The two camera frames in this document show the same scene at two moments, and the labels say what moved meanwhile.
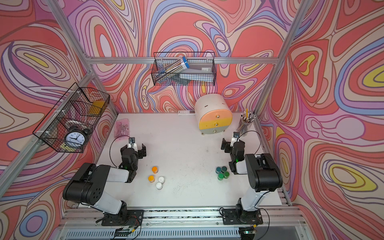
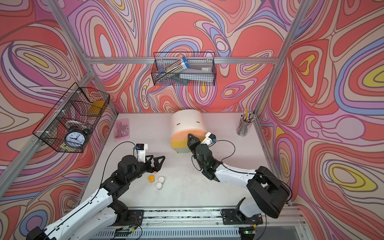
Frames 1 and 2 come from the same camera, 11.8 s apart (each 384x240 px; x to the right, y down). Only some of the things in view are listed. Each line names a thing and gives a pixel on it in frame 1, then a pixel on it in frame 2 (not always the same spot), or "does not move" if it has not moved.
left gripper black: (143, 150) -> (156, 167)
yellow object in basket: (96, 107) does not move
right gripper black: (223, 144) -> (191, 144)
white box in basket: (198, 72) does not move
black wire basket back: (184, 69) does not move
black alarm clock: (76, 138) does not move
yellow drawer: (215, 123) -> (179, 144)
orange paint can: (151, 179) does not move
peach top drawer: (215, 114) -> (183, 134)
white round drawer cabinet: (214, 113) -> (184, 122)
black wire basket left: (69, 126) does not move
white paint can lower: (159, 185) does not move
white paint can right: (161, 179) does not move
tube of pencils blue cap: (171, 70) does not move
